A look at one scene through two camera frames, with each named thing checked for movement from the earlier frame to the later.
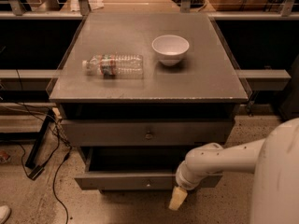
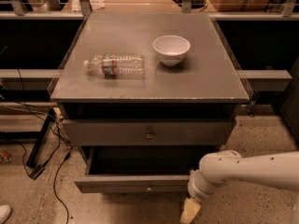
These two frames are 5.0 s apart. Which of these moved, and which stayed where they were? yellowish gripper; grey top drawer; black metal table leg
Moved: yellowish gripper
Stayed: black metal table leg; grey top drawer
